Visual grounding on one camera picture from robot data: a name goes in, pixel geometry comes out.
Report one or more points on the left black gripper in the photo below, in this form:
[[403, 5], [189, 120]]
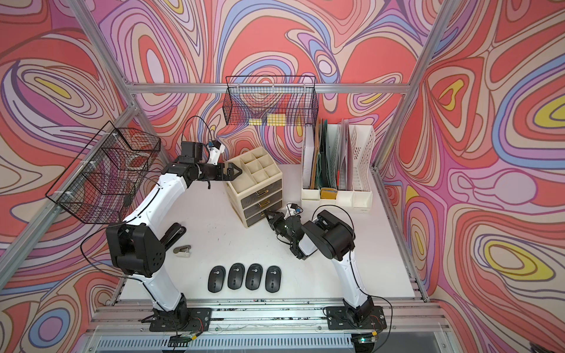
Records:
[[229, 176]]

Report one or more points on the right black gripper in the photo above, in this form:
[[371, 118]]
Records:
[[277, 215]]

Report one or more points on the black wireless mouse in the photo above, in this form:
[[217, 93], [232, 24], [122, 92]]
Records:
[[216, 279], [236, 276], [273, 279], [254, 276]]

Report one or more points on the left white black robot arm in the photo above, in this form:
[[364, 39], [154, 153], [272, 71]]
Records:
[[135, 245]]

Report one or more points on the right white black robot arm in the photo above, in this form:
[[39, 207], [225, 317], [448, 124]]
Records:
[[335, 240]]

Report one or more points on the cream drawer organizer cabinet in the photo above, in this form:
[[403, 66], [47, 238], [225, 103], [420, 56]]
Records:
[[259, 170]]

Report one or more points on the green folder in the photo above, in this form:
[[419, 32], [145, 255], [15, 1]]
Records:
[[329, 150]]

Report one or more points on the yellow sticky notes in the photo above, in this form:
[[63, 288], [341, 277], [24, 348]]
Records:
[[270, 119]]

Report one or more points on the white file organizer rack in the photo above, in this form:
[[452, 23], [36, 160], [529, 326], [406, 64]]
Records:
[[354, 190]]

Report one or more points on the black stapler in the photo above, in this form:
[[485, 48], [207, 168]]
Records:
[[172, 235]]

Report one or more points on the small silver staple remover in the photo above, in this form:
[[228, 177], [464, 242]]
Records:
[[182, 251]]

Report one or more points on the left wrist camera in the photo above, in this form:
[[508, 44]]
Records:
[[215, 149]]

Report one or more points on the back black wire basket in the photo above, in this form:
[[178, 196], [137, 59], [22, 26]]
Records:
[[253, 96]]

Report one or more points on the black wire basket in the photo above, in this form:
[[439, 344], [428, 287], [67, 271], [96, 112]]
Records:
[[100, 184], [253, 96]]

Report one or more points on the aluminium front rail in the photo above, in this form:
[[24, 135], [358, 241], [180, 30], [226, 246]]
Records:
[[269, 326]]

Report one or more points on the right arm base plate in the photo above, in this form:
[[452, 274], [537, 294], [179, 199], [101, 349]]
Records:
[[342, 318]]

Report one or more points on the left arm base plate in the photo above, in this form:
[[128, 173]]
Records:
[[183, 320]]

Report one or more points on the left black wire basket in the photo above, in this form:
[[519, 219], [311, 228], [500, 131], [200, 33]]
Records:
[[100, 184]]

